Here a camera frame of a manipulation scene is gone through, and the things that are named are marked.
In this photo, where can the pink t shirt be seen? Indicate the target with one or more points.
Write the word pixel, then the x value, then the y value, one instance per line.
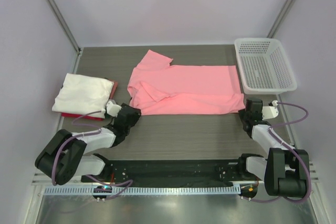
pixel 156 87

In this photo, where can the folded white t shirt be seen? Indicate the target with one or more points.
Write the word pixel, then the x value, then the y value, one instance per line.
pixel 81 95

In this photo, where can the aluminium frame post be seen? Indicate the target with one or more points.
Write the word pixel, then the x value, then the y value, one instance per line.
pixel 59 17
pixel 284 11

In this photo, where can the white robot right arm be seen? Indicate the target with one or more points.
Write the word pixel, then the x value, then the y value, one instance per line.
pixel 285 171

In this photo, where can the folded red t shirt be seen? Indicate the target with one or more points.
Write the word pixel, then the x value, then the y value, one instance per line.
pixel 69 115

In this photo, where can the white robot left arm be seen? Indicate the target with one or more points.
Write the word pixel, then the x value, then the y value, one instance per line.
pixel 65 156

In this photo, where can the white plastic basket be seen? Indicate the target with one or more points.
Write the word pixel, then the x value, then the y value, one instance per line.
pixel 263 66

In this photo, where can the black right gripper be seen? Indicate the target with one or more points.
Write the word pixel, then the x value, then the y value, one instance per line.
pixel 242 113

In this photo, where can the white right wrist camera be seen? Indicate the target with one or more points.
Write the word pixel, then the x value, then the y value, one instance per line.
pixel 270 111

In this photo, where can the left aluminium frame post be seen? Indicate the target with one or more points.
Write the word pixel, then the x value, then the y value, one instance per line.
pixel 59 17

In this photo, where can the slotted cable duct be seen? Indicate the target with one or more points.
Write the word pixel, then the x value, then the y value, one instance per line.
pixel 138 191

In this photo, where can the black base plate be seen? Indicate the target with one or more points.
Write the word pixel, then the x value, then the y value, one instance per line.
pixel 198 173

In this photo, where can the right aluminium frame post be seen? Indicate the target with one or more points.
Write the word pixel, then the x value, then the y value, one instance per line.
pixel 284 11

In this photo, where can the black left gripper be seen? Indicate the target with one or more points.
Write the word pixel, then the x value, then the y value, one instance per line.
pixel 136 115

